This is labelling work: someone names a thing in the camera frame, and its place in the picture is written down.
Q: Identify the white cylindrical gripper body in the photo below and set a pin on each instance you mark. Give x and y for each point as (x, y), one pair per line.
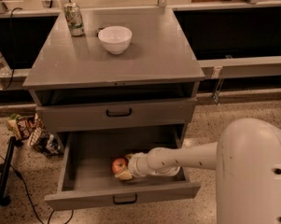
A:
(134, 167)

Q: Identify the red apple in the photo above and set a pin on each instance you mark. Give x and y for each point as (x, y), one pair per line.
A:
(119, 165)

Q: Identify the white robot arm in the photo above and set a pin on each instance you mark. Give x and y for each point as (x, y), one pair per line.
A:
(247, 162)

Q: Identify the open grey bottom drawer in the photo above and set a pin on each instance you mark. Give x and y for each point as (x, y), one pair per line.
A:
(87, 180)

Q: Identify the closed grey upper drawer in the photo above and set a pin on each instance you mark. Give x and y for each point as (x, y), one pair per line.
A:
(70, 118)

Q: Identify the grey drawer cabinet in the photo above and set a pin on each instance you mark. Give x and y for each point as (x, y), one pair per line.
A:
(158, 64)

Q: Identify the checkered snack bag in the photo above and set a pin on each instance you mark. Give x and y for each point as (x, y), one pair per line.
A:
(43, 141)

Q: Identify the brown snack bag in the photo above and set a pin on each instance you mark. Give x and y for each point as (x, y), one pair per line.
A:
(22, 126)

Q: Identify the white ceramic bowl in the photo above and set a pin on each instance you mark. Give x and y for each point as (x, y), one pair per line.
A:
(115, 39)

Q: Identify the black stand leg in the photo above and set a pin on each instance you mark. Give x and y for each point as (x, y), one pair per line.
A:
(4, 171)

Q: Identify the green soda can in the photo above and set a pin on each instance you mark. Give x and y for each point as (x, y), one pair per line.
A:
(74, 19)

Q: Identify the clear plastic bottle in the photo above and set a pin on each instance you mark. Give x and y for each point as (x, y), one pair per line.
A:
(4, 67)

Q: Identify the grey metal rail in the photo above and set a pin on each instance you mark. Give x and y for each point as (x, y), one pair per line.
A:
(242, 67)

